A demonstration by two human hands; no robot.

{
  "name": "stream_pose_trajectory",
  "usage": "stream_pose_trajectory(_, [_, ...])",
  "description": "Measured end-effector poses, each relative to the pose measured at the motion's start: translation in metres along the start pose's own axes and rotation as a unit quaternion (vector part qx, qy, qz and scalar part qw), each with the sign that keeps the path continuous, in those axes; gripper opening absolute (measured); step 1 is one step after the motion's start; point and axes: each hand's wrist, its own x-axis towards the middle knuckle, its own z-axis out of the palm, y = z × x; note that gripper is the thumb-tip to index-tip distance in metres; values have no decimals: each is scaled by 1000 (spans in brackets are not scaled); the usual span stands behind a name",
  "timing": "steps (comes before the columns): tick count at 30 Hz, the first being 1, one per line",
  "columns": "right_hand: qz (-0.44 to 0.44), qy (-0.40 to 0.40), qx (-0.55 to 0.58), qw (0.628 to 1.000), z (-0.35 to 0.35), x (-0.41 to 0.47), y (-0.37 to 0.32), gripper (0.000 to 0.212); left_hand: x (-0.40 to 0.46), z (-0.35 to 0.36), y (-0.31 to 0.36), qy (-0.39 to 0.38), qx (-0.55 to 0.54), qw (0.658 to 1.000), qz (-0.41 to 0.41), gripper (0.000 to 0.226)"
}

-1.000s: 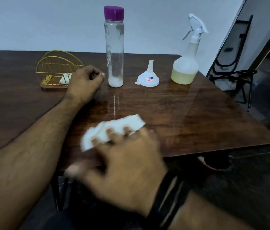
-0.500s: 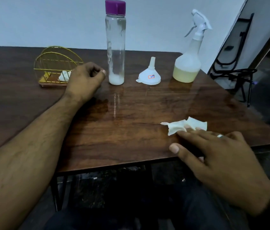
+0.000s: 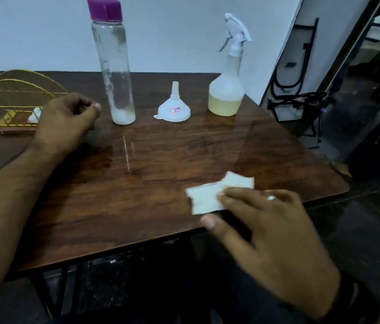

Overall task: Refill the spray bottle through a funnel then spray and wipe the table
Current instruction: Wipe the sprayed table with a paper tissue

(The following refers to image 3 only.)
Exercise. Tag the dark wooden door frame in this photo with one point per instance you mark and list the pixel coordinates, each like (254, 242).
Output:
(348, 47)

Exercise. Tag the person's right thumb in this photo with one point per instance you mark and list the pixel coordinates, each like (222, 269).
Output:
(225, 229)

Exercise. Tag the clear bottle with purple cap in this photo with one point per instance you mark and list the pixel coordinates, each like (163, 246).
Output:
(115, 77)

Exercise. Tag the white spray bottle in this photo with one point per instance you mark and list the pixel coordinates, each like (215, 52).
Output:
(226, 94)

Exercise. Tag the person's right middle finger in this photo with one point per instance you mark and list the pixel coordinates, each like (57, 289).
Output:
(286, 196)

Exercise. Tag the person's left hand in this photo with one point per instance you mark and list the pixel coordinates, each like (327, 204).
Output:
(60, 123)

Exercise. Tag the white tissue piece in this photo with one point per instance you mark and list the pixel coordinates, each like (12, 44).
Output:
(205, 197)

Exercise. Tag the white plastic funnel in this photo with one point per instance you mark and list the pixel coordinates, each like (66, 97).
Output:
(173, 109)

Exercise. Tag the black wristwatch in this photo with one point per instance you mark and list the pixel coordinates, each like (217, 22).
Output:
(351, 300)

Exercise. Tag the person's left forearm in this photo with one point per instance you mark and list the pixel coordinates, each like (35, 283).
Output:
(6, 212)

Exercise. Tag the person's left thumb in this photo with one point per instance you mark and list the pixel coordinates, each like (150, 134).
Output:
(90, 113)

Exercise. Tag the person's right hand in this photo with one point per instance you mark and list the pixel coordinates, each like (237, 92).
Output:
(284, 246)

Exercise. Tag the black metal table frame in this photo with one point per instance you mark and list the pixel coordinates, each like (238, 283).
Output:
(63, 286)

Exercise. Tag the crumpled white tissue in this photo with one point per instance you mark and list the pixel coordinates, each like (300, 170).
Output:
(35, 116)

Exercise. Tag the folded black metal chair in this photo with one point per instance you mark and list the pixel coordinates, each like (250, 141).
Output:
(306, 97)

